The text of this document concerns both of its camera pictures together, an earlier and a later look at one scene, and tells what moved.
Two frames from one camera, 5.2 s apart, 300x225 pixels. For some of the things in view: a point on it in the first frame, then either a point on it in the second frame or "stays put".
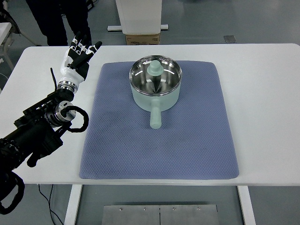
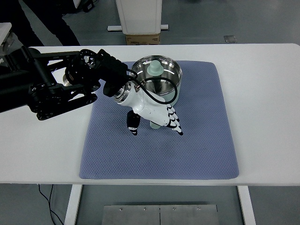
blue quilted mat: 194,140 stays put
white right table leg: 246,205 stays put
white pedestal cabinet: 139,17 stays put
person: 48,15 to 50,12
